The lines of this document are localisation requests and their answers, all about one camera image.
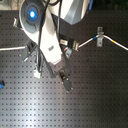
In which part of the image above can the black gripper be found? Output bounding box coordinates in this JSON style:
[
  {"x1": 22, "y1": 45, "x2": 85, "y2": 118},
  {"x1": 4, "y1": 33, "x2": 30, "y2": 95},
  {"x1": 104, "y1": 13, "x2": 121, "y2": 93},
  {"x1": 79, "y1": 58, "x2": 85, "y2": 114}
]
[{"x1": 46, "y1": 56, "x2": 72, "y2": 92}]

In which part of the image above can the white cable with connector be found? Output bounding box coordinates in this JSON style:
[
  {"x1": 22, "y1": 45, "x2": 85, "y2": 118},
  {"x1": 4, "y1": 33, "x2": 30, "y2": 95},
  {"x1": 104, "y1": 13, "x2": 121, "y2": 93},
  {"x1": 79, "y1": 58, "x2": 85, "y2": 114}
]
[{"x1": 58, "y1": 34, "x2": 128, "y2": 52}]

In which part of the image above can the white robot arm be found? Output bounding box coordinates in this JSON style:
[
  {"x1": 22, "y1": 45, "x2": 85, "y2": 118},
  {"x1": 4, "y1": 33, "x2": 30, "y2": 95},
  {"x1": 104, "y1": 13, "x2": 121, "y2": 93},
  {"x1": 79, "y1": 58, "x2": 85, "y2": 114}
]
[{"x1": 19, "y1": 0, "x2": 89, "y2": 92}]

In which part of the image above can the metal clip top left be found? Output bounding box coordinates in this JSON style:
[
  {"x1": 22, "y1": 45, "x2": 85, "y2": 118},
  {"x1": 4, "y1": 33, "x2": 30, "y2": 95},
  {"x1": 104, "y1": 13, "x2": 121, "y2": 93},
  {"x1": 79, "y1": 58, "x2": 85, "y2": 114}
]
[{"x1": 13, "y1": 18, "x2": 19, "y2": 28}]

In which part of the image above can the metal cable clip left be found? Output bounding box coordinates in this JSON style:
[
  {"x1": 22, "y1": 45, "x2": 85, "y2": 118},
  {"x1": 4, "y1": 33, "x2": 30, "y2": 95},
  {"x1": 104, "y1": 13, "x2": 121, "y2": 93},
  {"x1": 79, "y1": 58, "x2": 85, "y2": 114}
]
[{"x1": 21, "y1": 41, "x2": 37, "y2": 61}]

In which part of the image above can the metal cable clip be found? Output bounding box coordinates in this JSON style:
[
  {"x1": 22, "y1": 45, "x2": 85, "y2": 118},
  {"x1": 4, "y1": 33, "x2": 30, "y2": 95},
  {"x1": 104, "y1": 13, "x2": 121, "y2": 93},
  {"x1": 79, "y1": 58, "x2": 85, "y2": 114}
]
[
  {"x1": 21, "y1": 41, "x2": 37, "y2": 61},
  {"x1": 97, "y1": 27, "x2": 104, "y2": 47}
]

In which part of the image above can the metal cable clip right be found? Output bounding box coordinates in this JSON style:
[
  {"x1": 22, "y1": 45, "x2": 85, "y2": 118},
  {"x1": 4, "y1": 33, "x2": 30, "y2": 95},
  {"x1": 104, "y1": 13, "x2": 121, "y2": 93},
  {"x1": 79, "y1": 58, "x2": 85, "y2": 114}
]
[{"x1": 97, "y1": 27, "x2": 104, "y2": 47}]

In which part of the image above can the white cable left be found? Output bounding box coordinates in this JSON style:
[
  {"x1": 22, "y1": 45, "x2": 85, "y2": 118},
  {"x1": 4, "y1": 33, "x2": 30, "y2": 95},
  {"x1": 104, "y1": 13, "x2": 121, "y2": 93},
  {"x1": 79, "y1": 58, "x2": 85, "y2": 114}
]
[{"x1": 0, "y1": 46, "x2": 27, "y2": 52}]

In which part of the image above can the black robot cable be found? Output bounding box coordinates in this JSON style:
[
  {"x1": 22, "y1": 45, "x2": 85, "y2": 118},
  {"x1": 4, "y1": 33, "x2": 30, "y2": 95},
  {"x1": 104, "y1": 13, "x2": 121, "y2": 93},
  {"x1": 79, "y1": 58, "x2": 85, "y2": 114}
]
[{"x1": 33, "y1": 0, "x2": 62, "y2": 80}]

